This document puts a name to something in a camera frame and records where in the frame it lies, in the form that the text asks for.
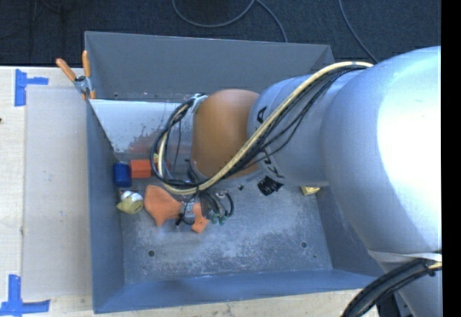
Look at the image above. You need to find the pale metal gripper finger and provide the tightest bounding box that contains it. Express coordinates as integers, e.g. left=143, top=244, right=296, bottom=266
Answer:
left=175, top=200, right=197, bottom=226

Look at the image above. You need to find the orange flat soft shape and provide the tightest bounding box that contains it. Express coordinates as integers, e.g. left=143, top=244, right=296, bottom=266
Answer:
left=143, top=184, right=210, bottom=235

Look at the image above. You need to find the grey metal bin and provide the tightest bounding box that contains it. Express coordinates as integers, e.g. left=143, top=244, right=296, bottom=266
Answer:
left=83, top=30, right=385, bottom=315

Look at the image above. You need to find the pale yellow and silver object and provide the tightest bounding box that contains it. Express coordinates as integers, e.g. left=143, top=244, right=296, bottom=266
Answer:
left=115, top=189, right=145, bottom=216

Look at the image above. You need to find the orange block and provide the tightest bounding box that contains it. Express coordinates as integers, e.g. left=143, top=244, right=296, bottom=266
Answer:
left=130, top=158, right=153, bottom=180

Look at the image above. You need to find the blue cylinder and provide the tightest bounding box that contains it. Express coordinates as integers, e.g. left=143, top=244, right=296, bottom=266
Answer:
left=112, top=161, right=133, bottom=189

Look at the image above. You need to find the pale flat board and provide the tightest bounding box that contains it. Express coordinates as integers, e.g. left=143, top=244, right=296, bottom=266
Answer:
left=20, top=84, right=94, bottom=303

